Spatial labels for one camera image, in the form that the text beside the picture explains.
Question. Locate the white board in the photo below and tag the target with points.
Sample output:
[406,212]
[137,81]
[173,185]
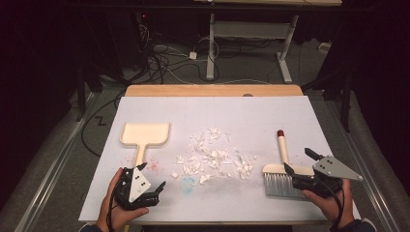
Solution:
[241,116]

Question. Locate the black metal stand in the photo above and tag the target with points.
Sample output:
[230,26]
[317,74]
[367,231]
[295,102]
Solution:
[346,103]
[80,96]

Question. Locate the small beige box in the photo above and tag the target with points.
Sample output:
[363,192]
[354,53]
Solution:
[325,47]

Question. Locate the pile of white paper scraps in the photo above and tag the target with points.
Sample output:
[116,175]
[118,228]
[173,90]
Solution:
[212,154]

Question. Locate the person's left hand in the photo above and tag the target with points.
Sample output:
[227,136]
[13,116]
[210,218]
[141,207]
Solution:
[112,216]

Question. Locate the white metal-legged desk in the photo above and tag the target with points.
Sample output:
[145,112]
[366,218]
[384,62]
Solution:
[251,29]

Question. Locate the aluminium floor rail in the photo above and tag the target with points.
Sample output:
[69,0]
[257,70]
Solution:
[54,164]
[361,164]

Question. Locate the wooden table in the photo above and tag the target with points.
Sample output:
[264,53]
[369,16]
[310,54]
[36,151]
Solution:
[193,90]

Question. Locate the cream plastic dustpan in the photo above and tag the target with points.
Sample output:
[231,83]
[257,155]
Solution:
[145,133]

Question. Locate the white power adapter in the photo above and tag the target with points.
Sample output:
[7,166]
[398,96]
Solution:
[192,55]

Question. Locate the dark equipment with red light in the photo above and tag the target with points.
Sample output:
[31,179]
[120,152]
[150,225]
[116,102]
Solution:
[141,32]

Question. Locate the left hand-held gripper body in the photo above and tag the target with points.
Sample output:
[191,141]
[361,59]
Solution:
[139,187]

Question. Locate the person's right hand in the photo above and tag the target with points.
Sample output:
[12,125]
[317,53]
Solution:
[332,208]

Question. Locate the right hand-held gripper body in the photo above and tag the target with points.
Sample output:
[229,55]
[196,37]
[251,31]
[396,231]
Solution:
[332,169]

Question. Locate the grey table grommet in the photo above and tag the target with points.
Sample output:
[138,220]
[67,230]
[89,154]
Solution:
[247,95]

